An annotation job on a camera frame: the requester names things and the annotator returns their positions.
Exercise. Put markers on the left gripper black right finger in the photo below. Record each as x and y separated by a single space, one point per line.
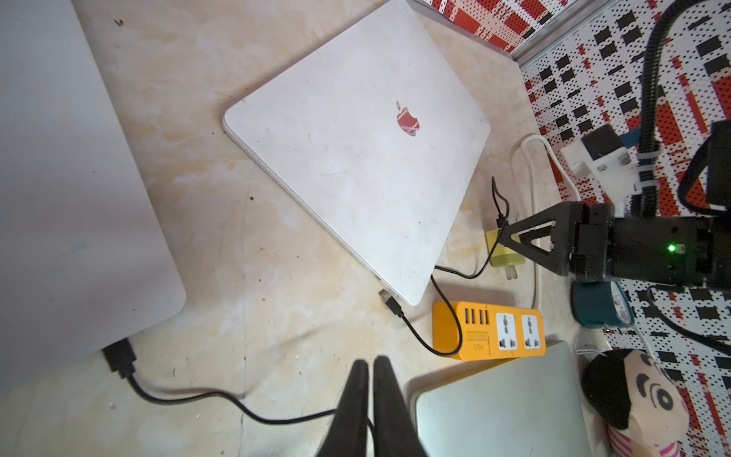
395 434

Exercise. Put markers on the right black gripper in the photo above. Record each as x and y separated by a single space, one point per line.
591 243

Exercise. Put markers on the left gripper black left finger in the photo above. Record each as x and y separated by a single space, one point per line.
347 434

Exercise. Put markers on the yellow charger adapter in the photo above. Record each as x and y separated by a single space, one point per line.
503 257

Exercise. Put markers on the silver apple laptop front right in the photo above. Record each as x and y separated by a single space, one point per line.
522 407

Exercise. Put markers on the white laptop back right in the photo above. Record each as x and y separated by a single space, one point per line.
376 137

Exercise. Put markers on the white laptop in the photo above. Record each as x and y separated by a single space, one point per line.
376 137
84 262

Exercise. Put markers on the white laptop back left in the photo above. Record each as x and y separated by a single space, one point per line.
84 262

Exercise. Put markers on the teal alarm clock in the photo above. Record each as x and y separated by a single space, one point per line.
596 305

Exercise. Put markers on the orange power strip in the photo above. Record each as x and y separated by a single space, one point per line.
487 332

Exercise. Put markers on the cartoon boy plush doll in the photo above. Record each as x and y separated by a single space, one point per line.
642 407

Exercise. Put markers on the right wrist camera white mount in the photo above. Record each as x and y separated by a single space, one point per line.
603 155

